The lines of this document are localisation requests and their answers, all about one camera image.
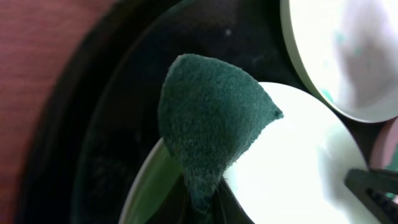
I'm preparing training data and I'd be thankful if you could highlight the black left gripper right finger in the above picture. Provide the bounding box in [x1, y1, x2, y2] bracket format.
[345, 169, 397, 224]

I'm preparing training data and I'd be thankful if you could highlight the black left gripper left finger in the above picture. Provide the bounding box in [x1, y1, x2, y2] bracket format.
[146, 177, 253, 224]

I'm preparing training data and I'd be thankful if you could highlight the light green plate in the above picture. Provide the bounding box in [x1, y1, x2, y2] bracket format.
[119, 82, 377, 224]
[280, 0, 397, 123]

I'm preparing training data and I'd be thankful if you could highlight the green yellow sponge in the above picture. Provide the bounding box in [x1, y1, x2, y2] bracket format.
[158, 54, 284, 214]

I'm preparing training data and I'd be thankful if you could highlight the round black serving tray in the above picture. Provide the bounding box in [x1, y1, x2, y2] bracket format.
[15, 0, 382, 224]

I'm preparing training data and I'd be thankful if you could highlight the white plate with stain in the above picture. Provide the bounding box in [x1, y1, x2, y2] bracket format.
[369, 118, 397, 172]

